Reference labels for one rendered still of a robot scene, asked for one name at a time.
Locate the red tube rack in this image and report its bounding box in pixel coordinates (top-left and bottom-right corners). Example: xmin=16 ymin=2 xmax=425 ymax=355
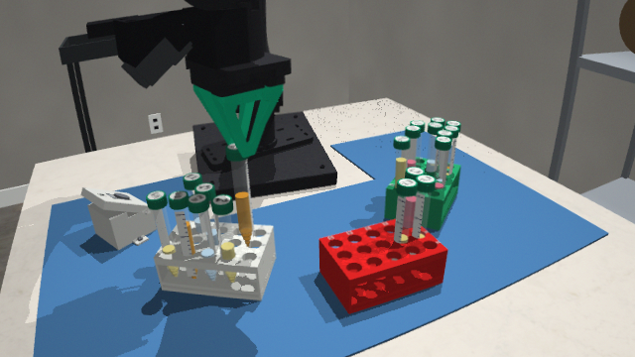
xmin=318 ymin=219 xmax=448 ymax=314

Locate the green tube rack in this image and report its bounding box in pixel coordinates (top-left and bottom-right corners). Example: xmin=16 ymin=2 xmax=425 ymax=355
xmin=384 ymin=158 xmax=461 ymax=230

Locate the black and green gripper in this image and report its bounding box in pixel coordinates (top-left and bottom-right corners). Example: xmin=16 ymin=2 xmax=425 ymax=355
xmin=185 ymin=0 xmax=292 ymax=158

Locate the blue bench mat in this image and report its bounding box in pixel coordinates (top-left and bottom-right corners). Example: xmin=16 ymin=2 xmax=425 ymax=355
xmin=33 ymin=131 xmax=609 ymax=357

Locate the white test tube rack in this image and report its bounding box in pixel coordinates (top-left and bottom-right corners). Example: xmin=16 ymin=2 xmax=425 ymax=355
xmin=154 ymin=223 xmax=276 ymax=300

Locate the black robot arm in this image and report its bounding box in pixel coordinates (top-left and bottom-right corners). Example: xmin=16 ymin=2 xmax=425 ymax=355
xmin=113 ymin=0 xmax=314 ymax=170

